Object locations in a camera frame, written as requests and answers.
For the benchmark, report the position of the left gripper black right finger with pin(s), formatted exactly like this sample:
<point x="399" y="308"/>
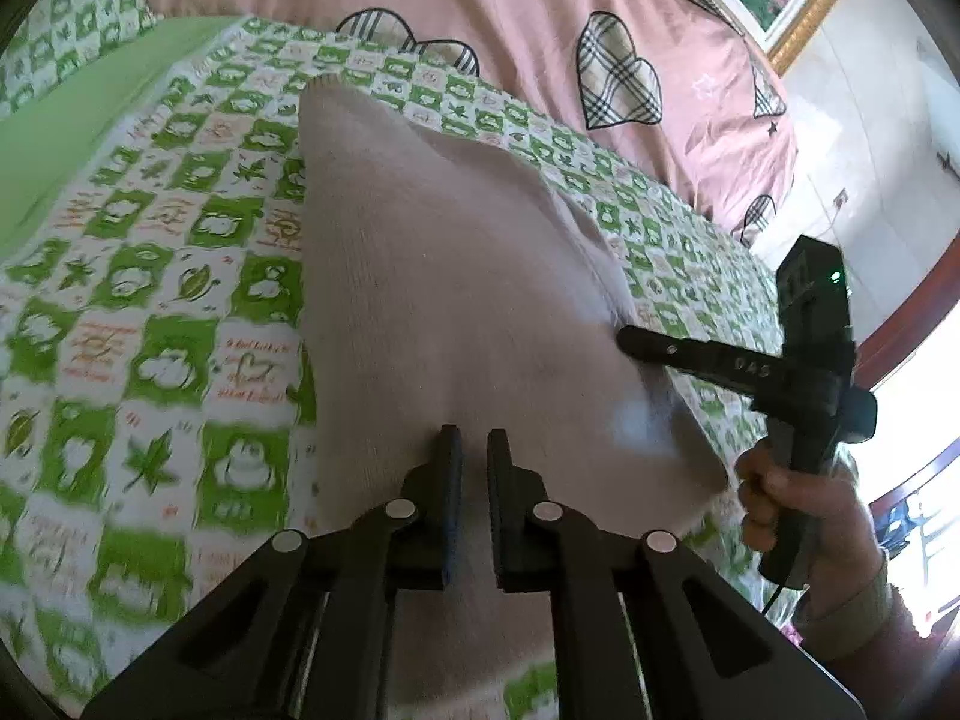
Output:
<point x="642" y="628"/>

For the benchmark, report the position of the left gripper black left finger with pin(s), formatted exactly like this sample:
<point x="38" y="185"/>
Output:
<point x="303" y="627"/>

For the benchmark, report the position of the beige sweater with brown hem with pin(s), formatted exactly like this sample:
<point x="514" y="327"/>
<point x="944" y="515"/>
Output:
<point x="446" y="282"/>

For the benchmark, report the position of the person's right hand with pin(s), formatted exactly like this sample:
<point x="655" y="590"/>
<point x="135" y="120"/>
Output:
<point x="846" y="556"/>

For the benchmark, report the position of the dark red fuzzy sleeve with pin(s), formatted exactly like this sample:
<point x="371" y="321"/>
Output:
<point x="869" y="644"/>

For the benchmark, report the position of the green white patterned bedspread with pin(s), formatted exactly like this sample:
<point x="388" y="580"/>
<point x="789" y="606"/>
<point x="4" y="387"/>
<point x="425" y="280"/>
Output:
<point x="157" y="401"/>

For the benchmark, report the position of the pink quilt with plaid hearts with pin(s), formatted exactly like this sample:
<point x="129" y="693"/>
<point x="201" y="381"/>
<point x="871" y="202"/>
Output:
<point x="676" y="86"/>

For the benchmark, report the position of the red brown window frame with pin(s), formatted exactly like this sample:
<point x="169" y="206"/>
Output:
<point x="911" y="365"/>

